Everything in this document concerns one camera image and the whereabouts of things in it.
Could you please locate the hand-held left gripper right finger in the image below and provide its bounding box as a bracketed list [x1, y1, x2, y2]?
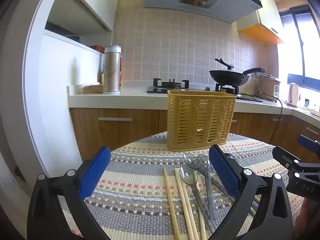
[208, 144, 293, 240]

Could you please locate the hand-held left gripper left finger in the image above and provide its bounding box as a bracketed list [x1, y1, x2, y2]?
[27, 146, 112, 240]

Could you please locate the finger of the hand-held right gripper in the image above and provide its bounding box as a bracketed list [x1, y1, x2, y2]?
[297, 134, 320, 153]
[272, 146, 303, 172]

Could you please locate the clear plastic spoon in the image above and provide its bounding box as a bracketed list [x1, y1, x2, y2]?
[179, 165, 213, 230]
[197, 154, 213, 180]
[183, 154, 217, 220]
[211, 174, 237, 202]

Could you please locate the wooden chopstick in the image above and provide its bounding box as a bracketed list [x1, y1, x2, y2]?
[163, 166, 181, 240]
[250, 195, 261, 217]
[196, 180, 207, 240]
[179, 177, 200, 240]
[174, 169, 194, 240]

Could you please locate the yellow plastic utensil basket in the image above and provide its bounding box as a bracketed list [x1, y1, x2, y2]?
[167, 90, 237, 152]

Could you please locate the wooden base cabinet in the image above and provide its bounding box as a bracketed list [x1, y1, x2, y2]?
[70, 108, 320, 164]

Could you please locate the striped woven table mat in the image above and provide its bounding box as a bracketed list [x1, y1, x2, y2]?
[60, 131, 307, 240]

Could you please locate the white electric kettle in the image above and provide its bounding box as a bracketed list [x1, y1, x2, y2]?
[287, 82, 300, 108]

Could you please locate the beige rice cooker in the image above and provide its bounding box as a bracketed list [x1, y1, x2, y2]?
[259, 74, 281, 102]

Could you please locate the brown block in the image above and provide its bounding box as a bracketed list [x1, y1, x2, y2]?
[77, 84, 104, 94]

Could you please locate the black wok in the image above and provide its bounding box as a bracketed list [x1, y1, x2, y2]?
[209, 67, 266, 85]

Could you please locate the dark framed window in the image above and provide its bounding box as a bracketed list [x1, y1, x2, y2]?
[279, 5, 320, 92]

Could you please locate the steel thermos flask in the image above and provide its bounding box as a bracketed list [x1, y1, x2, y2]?
[103, 45, 122, 95]

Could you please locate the black glass gas stove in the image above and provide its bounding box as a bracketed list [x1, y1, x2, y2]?
[147, 78, 263, 103]

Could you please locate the black power cable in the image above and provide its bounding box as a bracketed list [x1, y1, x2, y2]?
[269, 96, 283, 144]

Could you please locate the orange wall cabinet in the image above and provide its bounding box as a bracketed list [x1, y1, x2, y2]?
[236, 0, 285, 46]

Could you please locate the white cable loop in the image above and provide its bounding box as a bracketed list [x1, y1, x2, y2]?
[64, 34, 85, 43]

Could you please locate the white wall cabinet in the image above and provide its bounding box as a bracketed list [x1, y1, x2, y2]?
[45, 0, 113, 33]

